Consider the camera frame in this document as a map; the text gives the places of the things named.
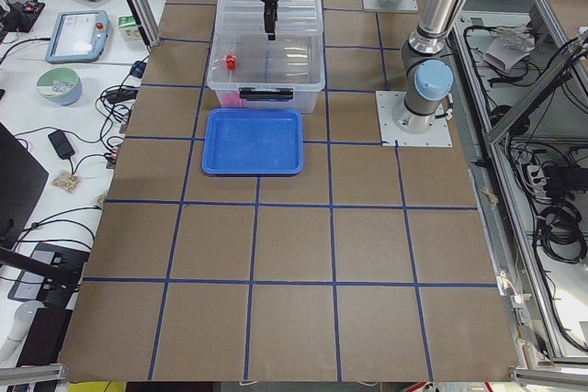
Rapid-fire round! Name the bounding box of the clear plastic box lid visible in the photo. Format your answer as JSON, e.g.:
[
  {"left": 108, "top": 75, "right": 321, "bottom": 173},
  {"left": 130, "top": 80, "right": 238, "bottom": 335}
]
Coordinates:
[{"left": 215, "top": 0, "right": 323, "bottom": 36}]

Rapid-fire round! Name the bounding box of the red block in box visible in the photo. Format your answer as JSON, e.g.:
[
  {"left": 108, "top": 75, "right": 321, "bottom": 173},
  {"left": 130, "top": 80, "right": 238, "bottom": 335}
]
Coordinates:
[{"left": 224, "top": 54, "right": 238, "bottom": 71}]

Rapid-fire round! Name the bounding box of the clear plastic storage box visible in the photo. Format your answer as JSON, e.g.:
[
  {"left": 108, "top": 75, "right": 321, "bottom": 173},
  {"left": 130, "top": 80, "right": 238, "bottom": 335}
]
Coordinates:
[{"left": 207, "top": 33, "right": 324, "bottom": 114}]

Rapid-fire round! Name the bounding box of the blue plastic tray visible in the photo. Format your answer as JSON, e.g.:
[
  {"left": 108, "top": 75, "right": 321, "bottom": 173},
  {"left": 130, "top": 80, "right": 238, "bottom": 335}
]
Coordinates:
[{"left": 201, "top": 108, "right": 304, "bottom": 176}]

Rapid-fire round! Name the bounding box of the green and white carton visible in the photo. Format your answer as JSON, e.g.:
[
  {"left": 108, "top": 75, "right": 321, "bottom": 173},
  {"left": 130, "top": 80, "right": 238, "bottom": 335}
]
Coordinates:
[{"left": 118, "top": 16, "right": 141, "bottom": 41}]

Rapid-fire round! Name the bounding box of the lower blue teach pendant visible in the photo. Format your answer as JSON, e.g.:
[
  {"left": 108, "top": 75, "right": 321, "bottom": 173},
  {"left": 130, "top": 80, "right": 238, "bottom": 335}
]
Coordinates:
[{"left": 45, "top": 10, "right": 110, "bottom": 64}]

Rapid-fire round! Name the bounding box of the light blue green bowl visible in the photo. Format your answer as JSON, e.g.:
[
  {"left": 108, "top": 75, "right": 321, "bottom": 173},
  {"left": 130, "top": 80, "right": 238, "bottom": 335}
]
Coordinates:
[{"left": 36, "top": 68, "right": 83, "bottom": 106}]

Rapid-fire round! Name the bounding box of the black power adapter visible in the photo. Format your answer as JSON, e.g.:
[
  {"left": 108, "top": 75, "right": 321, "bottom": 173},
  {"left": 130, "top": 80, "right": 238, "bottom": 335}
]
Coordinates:
[{"left": 48, "top": 129, "right": 75, "bottom": 160}]

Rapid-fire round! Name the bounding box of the bag of nuts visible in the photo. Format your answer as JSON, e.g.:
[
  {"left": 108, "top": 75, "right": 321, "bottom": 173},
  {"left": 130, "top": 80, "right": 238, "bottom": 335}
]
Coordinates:
[{"left": 51, "top": 170, "right": 81, "bottom": 194}]

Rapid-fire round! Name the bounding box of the black monitor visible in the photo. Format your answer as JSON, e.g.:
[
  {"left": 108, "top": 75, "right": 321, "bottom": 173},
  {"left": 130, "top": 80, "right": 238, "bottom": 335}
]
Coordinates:
[{"left": 0, "top": 125, "right": 49, "bottom": 249}]

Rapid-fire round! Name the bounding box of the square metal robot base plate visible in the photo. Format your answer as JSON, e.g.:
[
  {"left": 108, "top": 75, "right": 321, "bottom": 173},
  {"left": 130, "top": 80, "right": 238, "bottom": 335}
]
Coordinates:
[{"left": 376, "top": 91, "right": 453, "bottom": 148}]

